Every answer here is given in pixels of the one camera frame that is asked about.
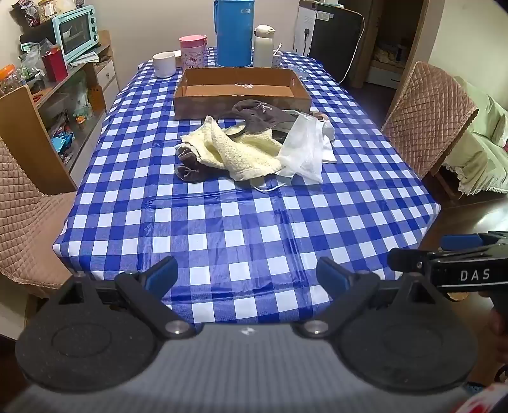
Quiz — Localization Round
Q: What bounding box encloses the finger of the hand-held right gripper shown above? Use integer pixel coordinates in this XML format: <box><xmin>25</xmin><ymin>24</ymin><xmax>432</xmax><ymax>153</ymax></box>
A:
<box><xmin>440</xmin><ymin>231</ymin><xmax>508</xmax><ymax>252</ymax></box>
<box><xmin>387</xmin><ymin>247</ymin><xmax>435</xmax><ymax>275</ymax></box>

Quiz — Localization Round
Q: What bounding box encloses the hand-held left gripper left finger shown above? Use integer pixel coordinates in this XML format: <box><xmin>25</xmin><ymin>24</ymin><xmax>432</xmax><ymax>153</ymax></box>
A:
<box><xmin>57</xmin><ymin>255</ymin><xmax>197</xmax><ymax>340</ymax></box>

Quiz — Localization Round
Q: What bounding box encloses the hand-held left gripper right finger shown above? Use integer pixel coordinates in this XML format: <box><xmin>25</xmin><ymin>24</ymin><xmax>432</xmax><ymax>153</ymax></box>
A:
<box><xmin>291</xmin><ymin>256</ymin><xmax>447</xmax><ymax>340</ymax></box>

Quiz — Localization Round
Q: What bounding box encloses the brown sock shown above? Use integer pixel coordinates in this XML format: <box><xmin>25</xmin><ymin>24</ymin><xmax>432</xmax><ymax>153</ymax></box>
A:
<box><xmin>175</xmin><ymin>144</ymin><xmax>200</xmax><ymax>164</ymax></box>
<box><xmin>174</xmin><ymin>162</ymin><xmax>208</xmax><ymax>184</ymax></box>

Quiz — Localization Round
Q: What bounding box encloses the white mesh bag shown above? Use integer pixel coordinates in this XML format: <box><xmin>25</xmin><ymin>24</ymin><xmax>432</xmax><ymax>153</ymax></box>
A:
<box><xmin>277</xmin><ymin>112</ymin><xmax>325</xmax><ymax>183</ymax></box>

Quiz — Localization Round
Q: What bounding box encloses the pale yellow towel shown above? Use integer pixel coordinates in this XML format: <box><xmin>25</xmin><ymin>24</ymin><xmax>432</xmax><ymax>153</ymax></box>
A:
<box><xmin>180</xmin><ymin>115</ymin><xmax>296</xmax><ymax>182</ymax></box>

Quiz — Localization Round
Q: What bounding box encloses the grey brown cloth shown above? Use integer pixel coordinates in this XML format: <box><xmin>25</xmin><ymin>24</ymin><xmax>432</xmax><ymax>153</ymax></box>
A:
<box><xmin>226</xmin><ymin>99</ymin><xmax>298</xmax><ymax>140</ymax></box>

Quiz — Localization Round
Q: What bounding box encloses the cardboard box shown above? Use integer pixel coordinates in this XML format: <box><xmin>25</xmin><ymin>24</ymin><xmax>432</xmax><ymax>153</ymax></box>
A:
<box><xmin>172</xmin><ymin>67</ymin><xmax>313</xmax><ymax>121</ymax></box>

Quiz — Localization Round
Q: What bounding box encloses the person's right hand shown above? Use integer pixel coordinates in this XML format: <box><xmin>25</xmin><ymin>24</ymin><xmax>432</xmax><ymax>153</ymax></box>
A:
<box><xmin>478</xmin><ymin>292</ymin><xmax>508</xmax><ymax>360</ymax></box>

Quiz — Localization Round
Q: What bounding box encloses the blue white checkered tablecloth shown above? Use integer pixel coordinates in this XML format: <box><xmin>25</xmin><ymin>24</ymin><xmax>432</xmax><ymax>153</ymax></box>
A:
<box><xmin>53</xmin><ymin>47</ymin><xmax>442</xmax><ymax>332</ymax></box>

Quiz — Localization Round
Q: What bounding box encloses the green covered sofa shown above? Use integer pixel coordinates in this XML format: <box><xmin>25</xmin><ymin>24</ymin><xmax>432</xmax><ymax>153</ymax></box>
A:
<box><xmin>442</xmin><ymin>75</ymin><xmax>508</xmax><ymax>195</ymax></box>

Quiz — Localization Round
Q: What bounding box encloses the person's red white clothing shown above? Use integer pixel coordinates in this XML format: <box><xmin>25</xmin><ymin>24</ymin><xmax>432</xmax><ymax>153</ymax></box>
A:
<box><xmin>452</xmin><ymin>380</ymin><xmax>508</xmax><ymax>413</ymax></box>

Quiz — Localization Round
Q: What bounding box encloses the quilted tan chair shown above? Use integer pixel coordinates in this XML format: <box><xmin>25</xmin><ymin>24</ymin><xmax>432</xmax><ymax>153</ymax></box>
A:
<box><xmin>0</xmin><ymin>137</ymin><xmax>78</xmax><ymax>298</ymax></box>
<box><xmin>381</xmin><ymin>61</ymin><xmax>479</xmax><ymax>179</ymax></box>

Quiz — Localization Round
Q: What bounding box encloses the wooden shelf unit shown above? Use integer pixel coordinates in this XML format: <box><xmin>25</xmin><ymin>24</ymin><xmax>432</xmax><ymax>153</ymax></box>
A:
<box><xmin>0</xmin><ymin>30</ymin><xmax>120</xmax><ymax>195</ymax></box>

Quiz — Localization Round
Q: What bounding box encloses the white mug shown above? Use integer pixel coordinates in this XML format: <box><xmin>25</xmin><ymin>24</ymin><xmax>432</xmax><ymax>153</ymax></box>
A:
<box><xmin>152</xmin><ymin>51</ymin><xmax>177</xmax><ymax>78</ymax></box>

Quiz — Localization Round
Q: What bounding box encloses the pink lidded cartoon cup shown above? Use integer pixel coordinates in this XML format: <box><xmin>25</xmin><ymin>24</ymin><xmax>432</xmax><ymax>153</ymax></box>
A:
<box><xmin>178</xmin><ymin>35</ymin><xmax>209</xmax><ymax>69</ymax></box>

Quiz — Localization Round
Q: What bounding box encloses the paper booklet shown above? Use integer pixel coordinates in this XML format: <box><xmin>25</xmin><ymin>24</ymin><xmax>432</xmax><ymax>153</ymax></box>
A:
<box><xmin>69</xmin><ymin>51</ymin><xmax>100</xmax><ymax>66</ymax></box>

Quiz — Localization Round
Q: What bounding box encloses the black refrigerator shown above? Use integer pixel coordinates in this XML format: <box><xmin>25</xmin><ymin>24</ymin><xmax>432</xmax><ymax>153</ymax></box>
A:
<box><xmin>309</xmin><ymin>4</ymin><xmax>364</xmax><ymax>82</ymax></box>

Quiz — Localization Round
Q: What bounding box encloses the white insulated bottle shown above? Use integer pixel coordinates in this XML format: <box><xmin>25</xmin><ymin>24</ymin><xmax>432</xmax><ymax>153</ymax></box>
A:
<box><xmin>253</xmin><ymin>24</ymin><xmax>276</xmax><ymax>68</ymax></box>

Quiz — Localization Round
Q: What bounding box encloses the red canister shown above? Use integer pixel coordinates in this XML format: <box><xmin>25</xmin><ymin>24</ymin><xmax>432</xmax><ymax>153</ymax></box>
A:
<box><xmin>42</xmin><ymin>47</ymin><xmax>69</xmax><ymax>83</ymax></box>

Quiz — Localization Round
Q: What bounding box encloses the orange lid plastic jar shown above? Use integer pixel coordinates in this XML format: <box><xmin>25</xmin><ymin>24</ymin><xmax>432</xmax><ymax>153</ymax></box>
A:
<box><xmin>0</xmin><ymin>65</ymin><xmax>26</xmax><ymax>97</ymax></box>

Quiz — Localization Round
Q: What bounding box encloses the blue thermos jug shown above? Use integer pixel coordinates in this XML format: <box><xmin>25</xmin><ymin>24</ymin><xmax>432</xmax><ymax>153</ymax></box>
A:
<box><xmin>213</xmin><ymin>0</ymin><xmax>255</xmax><ymax>68</ymax></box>

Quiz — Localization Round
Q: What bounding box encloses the teal toaster oven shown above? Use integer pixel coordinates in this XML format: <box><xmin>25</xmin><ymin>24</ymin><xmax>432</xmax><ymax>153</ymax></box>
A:
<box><xmin>52</xmin><ymin>5</ymin><xmax>100</xmax><ymax>64</ymax></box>

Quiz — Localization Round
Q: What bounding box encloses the pile of snack bags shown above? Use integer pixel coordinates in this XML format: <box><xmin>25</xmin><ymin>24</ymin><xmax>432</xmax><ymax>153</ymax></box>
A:
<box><xmin>10</xmin><ymin>0</ymin><xmax>77</xmax><ymax>25</ymax></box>

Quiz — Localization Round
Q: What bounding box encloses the white power cable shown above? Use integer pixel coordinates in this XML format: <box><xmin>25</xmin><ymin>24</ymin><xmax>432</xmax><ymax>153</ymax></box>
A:
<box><xmin>344</xmin><ymin>14</ymin><xmax>366</xmax><ymax>85</ymax></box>

